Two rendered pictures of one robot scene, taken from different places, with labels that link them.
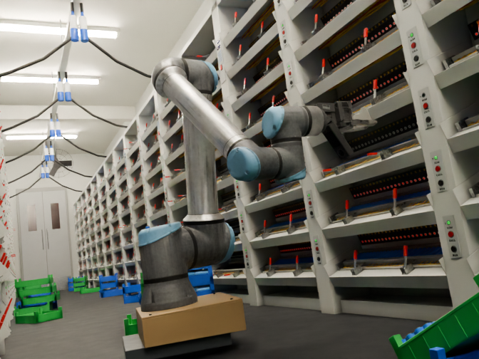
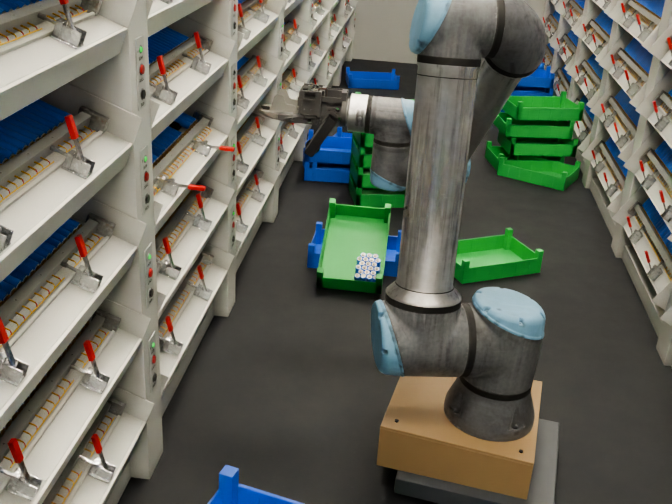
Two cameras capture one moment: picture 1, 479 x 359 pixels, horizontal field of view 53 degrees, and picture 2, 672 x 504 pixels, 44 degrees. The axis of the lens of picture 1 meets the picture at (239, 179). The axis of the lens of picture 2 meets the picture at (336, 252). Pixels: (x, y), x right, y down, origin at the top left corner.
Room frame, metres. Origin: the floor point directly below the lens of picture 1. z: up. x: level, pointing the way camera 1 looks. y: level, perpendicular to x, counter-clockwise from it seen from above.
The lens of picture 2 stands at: (3.07, 0.73, 1.19)
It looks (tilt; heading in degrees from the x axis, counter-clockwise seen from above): 25 degrees down; 211
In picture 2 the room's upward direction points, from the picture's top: 4 degrees clockwise
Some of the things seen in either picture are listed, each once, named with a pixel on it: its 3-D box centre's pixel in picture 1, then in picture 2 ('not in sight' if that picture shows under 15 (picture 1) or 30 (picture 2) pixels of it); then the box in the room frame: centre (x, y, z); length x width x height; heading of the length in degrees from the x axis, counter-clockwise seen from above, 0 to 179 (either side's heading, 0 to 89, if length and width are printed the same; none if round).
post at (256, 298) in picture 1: (248, 147); not in sight; (2.72, -0.08, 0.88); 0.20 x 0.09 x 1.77; 116
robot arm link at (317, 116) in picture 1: (309, 121); (356, 113); (1.39, -0.23, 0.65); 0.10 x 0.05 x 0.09; 26
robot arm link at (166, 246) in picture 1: (164, 249); (499, 337); (1.64, 0.28, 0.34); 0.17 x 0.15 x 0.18; 129
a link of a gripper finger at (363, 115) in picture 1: (365, 116); (281, 100); (1.45, -0.41, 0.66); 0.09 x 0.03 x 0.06; 108
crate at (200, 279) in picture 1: (181, 279); not in sight; (2.47, 0.36, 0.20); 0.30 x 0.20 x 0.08; 102
